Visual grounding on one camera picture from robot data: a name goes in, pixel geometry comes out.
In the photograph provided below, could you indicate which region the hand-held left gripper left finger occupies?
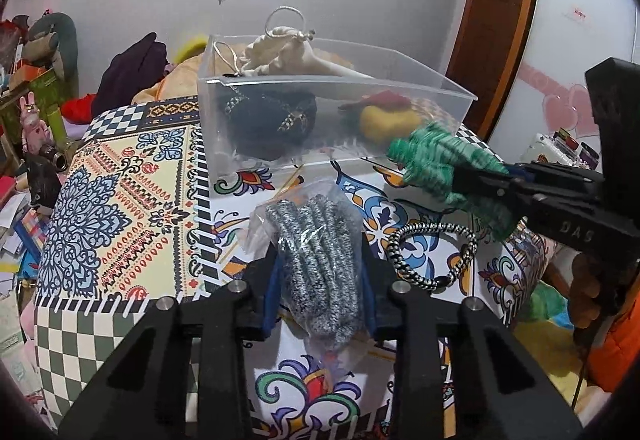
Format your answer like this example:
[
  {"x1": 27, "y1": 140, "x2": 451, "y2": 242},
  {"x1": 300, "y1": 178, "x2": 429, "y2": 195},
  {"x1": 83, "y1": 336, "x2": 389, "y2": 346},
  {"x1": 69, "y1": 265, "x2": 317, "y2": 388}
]
[{"x1": 57, "y1": 247, "x2": 283, "y2": 440}]

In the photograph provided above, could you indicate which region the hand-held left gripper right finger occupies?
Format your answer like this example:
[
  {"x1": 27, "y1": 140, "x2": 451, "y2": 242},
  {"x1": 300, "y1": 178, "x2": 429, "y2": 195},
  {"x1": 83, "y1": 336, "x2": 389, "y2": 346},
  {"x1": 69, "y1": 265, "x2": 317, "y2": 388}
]
[{"x1": 361, "y1": 244, "x2": 587, "y2": 440}]

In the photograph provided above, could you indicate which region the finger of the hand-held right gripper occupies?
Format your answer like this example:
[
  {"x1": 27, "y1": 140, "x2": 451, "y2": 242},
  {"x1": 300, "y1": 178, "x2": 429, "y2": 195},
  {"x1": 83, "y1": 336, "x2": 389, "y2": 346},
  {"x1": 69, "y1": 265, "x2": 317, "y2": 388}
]
[
  {"x1": 504, "y1": 161, "x2": 603, "y2": 185},
  {"x1": 451, "y1": 164, "x2": 533, "y2": 215}
]

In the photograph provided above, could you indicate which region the grey speckled rope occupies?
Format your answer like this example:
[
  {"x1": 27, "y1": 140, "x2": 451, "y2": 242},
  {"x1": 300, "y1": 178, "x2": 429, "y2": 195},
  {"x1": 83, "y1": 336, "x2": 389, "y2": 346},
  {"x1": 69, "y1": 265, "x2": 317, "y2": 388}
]
[{"x1": 247, "y1": 182, "x2": 372, "y2": 371}]

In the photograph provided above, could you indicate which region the green knitted cloth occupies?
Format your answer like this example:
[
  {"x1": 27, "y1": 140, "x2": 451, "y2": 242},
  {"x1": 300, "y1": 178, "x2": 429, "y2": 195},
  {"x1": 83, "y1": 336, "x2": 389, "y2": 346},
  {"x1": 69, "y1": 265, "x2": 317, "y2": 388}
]
[{"x1": 386, "y1": 122, "x2": 520, "y2": 239}]

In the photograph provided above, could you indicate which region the clear plastic box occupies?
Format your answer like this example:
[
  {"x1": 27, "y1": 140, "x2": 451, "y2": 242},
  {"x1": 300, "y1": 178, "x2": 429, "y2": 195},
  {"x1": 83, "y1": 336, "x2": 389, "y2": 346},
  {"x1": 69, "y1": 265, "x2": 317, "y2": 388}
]
[{"x1": 196, "y1": 34, "x2": 477, "y2": 195}]

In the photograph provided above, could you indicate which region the person's right forearm orange sleeve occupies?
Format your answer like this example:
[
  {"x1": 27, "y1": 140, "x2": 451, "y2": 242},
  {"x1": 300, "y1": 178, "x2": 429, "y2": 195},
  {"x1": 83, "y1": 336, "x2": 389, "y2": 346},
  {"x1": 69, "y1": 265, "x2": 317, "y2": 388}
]
[{"x1": 584, "y1": 287, "x2": 640, "y2": 395}]

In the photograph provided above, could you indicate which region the person's right hand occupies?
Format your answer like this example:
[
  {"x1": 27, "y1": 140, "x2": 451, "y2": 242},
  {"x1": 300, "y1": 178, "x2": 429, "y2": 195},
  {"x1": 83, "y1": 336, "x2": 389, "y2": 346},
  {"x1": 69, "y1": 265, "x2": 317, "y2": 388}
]
[{"x1": 569, "y1": 254, "x2": 605, "y2": 329}]

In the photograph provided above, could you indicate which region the white case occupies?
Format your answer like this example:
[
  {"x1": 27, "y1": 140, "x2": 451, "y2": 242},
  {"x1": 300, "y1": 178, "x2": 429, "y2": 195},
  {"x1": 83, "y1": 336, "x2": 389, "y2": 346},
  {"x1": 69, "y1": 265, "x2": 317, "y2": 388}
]
[{"x1": 519, "y1": 133, "x2": 582, "y2": 167}]

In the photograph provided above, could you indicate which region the yellow and red plush toy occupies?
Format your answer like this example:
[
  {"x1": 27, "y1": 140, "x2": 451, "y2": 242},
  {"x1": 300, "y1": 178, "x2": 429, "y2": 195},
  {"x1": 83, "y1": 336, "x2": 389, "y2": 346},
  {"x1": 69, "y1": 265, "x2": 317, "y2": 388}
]
[{"x1": 339, "y1": 90, "x2": 424, "y2": 141}]

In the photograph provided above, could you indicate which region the yellow green cloth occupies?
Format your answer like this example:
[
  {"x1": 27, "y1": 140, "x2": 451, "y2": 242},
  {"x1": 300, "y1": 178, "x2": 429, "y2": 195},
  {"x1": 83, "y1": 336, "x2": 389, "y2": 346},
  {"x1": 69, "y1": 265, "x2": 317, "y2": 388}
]
[{"x1": 514, "y1": 280, "x2": 593, "y2": 398}]

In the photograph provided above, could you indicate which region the brown wooden door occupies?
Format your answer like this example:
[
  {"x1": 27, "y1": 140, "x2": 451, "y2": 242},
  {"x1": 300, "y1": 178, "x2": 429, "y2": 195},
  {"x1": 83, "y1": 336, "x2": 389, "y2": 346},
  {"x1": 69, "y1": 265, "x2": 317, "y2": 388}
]
[{"x1": 444, "y1": 0, "x2": 544, "y2": 141}]

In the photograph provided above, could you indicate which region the dark knitted pouch gold trim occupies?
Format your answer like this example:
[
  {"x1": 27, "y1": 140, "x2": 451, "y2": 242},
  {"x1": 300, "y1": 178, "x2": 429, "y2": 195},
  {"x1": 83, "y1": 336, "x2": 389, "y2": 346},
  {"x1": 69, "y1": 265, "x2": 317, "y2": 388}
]
[{"x1": 217, "y1": 87, "x2": 319, "y2": 161}]

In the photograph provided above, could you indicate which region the patterned printed tablecloth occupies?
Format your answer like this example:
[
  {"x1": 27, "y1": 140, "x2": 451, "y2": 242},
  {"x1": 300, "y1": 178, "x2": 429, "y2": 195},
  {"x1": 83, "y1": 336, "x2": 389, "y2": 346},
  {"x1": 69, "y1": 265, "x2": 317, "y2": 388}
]
[{"x1": 32, "y1": 97, "x2": 557, "y2": 440}]

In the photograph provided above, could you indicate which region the peach blanket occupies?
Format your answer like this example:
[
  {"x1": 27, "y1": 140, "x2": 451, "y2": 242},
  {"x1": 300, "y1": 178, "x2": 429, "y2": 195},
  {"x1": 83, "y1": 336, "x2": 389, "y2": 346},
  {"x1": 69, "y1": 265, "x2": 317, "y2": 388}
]
[{"x1": 131, "y1": 34, "x2": 212, "y2": 106}]

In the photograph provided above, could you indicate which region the pile of papers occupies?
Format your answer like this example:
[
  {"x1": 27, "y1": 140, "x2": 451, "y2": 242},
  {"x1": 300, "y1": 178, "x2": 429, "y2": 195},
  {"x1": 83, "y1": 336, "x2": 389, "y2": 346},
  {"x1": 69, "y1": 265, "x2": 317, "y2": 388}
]
[{"x1": 0, "y1": 170, "x2": 53, "y2": 305}]

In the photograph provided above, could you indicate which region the dark purple cloth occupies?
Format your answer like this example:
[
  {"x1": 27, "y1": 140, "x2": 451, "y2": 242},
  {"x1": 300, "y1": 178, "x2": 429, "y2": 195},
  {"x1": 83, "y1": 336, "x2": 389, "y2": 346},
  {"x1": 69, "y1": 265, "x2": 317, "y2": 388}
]
[{"x1": 91, "y1": 32, "x2": 169, "y2": 119}]

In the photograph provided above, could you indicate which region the red cloth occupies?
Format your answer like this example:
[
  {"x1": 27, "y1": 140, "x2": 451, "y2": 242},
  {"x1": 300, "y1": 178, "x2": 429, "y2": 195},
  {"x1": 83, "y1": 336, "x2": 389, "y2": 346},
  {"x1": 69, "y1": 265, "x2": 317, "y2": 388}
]
[{"x1": 61, "y1": 92, "x2": 102, "y2": 127}]

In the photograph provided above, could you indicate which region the pink rabbit figure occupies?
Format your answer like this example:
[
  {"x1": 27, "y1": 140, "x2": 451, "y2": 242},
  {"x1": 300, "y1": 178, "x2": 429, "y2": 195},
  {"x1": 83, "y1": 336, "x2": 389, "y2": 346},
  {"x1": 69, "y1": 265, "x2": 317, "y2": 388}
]
[{"x1": 19, "y1": 90, "x2": 55, "y2": 157}]

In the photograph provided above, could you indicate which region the green cardboard box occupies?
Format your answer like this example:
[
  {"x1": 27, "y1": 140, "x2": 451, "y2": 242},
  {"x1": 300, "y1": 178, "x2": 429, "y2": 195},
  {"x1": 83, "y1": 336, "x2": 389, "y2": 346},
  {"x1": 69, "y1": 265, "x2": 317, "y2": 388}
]
[{"x1": 0, "y1": 66, "x2": 67, "y2": 141}]

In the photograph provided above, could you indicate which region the grey plush toy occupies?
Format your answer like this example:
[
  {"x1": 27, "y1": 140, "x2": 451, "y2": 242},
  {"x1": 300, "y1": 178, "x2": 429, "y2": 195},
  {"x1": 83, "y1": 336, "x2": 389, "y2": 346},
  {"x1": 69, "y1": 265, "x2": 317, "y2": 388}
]
[{"x1": 21, "y1": 12, "x2": 79, "y2": 86}]

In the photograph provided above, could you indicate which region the black and white braided cord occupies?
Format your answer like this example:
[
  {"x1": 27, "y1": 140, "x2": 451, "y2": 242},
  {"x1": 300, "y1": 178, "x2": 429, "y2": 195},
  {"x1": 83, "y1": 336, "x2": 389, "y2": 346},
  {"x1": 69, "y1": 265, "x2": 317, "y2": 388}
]
[{"x1": 386, "y1": 221, "x2": 479, "y2": 294}]

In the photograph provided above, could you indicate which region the cream drawstring pouch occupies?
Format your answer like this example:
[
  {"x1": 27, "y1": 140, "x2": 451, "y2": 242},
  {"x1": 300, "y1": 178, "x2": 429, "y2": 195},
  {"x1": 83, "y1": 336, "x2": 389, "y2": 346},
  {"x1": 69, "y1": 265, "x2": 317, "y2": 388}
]
[{"x1": 236, "y1": 7, "x2": 377, "y2": 81}]

